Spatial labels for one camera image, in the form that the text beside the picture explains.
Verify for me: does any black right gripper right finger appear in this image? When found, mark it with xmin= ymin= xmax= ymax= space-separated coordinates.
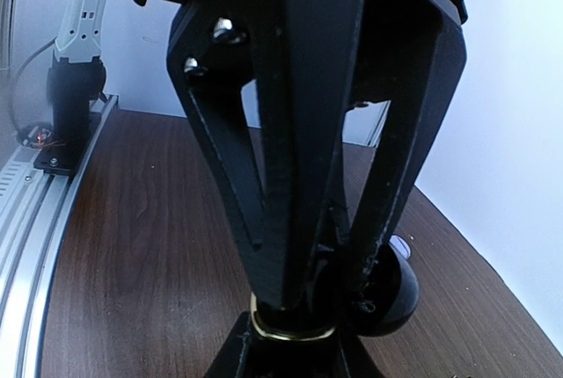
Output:
xmin=333 ymin=329 xmax=384 ymax=378

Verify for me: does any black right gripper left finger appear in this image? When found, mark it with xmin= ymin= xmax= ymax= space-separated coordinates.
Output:
xmin=206 ymin=311 xmax=264 ymax=378

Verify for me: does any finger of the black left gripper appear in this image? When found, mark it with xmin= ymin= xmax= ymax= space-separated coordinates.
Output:
xmin=165 ymin=0 xmax=368 ymax=311
xmin=347 ymin=0 xmax=466 ymax=292

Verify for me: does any black earbud charging case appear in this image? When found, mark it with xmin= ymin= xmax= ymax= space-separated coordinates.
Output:
xmin=251 ymin=244 xmax=420 ymax=344

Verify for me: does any lilac earbud charging case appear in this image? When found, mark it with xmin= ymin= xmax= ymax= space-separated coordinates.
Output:
xmin=390 ymin=235 xmax=412 ymax=259

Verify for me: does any left controller circuit board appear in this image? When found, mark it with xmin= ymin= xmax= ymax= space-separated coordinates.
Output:
xmin=16 ymin=122 xmax=56 ymax=149

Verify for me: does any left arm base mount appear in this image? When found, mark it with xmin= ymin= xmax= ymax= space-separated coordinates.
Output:
xmin=33 ymin=112 xmax=102 ymax=178

